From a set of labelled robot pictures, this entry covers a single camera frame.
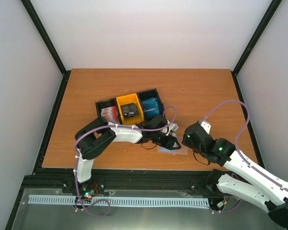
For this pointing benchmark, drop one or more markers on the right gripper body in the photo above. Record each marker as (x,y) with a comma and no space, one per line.
(188,143)

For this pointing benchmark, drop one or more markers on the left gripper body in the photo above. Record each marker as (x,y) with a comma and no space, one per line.
(157,140)

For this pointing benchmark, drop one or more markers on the pink leather card holder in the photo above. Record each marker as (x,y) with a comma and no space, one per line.
(182,151)

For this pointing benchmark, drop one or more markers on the three-compartment card bin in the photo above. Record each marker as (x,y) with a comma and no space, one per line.
(130,98)

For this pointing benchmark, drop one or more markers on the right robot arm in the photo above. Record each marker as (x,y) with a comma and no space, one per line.
(258,187)

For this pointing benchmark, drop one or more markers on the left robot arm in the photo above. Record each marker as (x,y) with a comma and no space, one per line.
(94,138)

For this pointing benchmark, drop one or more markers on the red and white card stack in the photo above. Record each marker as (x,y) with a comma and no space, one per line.
(110,114)

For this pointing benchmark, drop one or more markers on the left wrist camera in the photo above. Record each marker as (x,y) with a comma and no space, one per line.
(171,128)

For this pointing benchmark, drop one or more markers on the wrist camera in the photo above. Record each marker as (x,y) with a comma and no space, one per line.
(171,128)
(205,125)

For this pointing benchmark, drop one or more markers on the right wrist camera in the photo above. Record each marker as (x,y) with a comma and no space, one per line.
(205,125)

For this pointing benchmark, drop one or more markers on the black aluminium rail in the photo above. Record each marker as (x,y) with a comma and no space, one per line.
(197,183)

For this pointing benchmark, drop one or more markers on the light blue cable duct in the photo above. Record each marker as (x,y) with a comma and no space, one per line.
(121,201)

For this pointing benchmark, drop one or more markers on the right black frame post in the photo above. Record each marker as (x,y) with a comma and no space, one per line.
(266,18)

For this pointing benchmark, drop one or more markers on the black frame post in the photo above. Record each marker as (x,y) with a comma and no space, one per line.
(266,18)
(44,36)

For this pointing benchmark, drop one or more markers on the left black frame post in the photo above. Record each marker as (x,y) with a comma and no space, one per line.
(44,36)

